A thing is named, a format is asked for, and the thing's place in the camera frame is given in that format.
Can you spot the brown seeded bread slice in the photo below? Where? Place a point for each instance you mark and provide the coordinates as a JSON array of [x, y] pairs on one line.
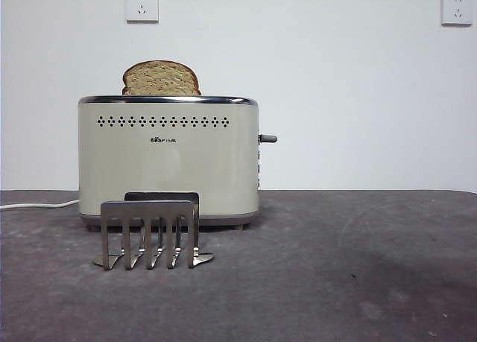
[[161, 79]]

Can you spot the cream two-slot toaster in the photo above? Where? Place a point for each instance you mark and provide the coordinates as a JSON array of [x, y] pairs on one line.
[[223, 163]]

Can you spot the grey toaster lever knob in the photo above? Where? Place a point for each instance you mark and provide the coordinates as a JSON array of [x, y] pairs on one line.
[[268, 138]]

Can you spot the steel toast rack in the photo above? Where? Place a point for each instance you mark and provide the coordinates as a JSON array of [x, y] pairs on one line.
[[148, 209]]

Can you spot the white wall socket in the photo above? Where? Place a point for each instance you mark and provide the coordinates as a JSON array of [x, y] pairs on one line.
[[457, 9], [142, 6]]

